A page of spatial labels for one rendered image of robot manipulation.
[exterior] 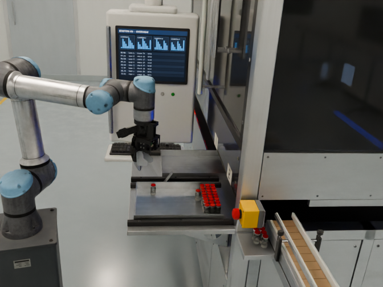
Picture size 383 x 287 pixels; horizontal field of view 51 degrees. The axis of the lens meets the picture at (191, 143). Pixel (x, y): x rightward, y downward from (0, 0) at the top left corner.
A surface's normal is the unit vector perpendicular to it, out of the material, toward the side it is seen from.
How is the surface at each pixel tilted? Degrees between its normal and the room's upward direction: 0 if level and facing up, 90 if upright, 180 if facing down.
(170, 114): 90
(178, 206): 0
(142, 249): 0
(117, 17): 90
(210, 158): 0
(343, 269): 90
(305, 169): 90
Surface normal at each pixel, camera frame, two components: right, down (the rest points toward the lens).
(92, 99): -0.20, 0.37
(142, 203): 0.05, -0.92
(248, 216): 0.10, 0.40
